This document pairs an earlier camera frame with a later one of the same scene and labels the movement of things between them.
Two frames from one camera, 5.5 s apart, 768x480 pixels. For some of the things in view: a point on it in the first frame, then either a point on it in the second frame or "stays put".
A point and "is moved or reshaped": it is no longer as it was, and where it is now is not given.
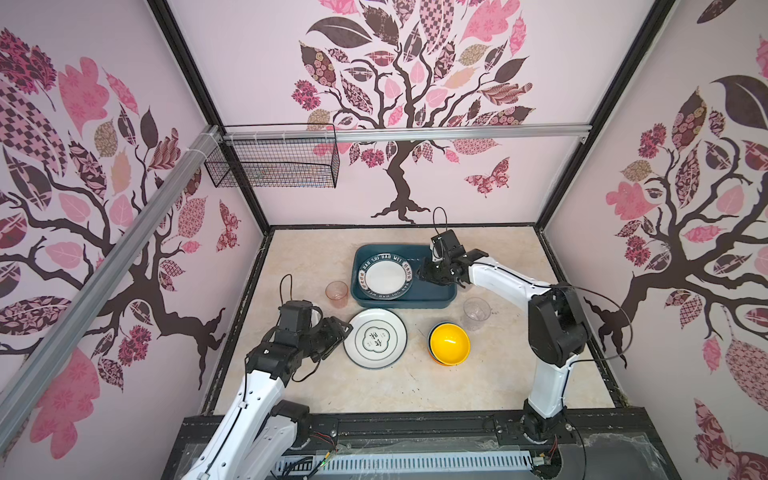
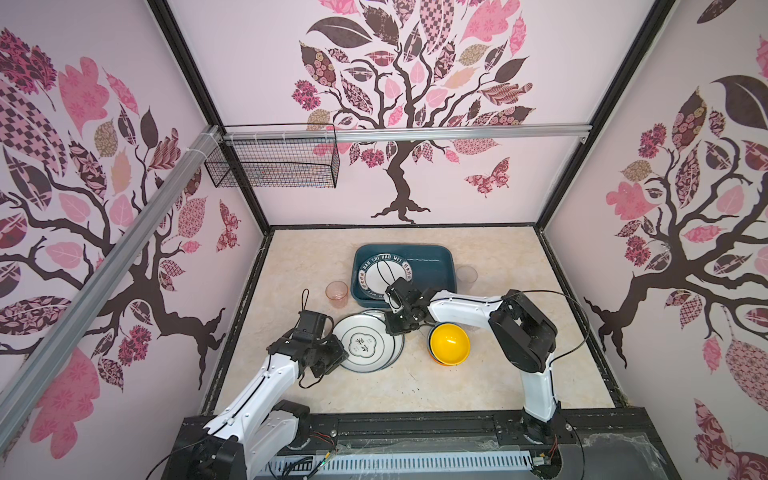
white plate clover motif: (377, 340) is moved or reshaped
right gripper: (423, 267) -> (391, 329)
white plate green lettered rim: (385, 276) stays put
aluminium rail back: (428, 133) stays put
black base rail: (597, 443) stays put
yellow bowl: (450, 344) stays put
